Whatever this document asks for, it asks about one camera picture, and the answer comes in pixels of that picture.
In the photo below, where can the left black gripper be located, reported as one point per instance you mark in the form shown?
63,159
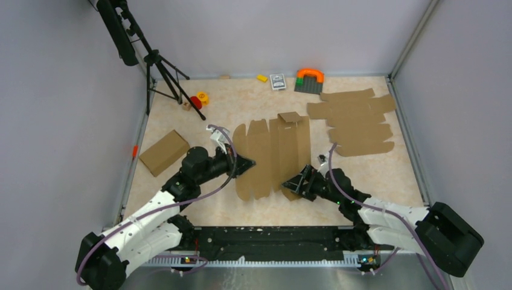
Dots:
243,165

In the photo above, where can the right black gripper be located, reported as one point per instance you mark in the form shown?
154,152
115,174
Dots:
296,183

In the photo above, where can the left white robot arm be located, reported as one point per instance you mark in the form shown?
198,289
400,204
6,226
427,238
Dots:
105,260

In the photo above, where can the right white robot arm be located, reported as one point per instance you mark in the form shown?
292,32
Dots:
437,232

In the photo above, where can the folded brown cardboard box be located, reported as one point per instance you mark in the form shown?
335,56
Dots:
164,153

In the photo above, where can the red round disc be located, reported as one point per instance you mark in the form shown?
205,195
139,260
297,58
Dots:
196,102

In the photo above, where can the yellow round disc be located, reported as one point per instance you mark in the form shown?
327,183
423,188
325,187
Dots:
203,98

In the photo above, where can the small wooden cube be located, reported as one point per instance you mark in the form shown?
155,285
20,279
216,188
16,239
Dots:
186,106

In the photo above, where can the stack of flat cardboard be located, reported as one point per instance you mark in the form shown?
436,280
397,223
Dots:
356,121

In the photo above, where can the yellow toy block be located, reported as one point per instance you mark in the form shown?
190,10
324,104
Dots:
262,78

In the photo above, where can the playing card deck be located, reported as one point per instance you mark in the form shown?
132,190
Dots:
277,82

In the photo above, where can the dark grey building plate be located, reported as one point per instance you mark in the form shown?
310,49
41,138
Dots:
310,86

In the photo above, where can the orange U-shaped toy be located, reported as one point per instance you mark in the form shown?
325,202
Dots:
310,72

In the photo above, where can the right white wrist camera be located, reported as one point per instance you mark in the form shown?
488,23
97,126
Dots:
323,163

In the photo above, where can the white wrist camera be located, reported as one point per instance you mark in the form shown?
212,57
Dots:
219,136
323,163

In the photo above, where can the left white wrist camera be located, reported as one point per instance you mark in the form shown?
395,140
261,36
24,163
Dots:
219,136

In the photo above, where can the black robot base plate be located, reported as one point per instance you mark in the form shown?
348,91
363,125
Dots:
276,244

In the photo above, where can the orange clip on frame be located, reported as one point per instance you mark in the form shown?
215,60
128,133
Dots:
134,151

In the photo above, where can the black camera tripod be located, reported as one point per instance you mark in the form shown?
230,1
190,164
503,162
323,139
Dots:
134,48

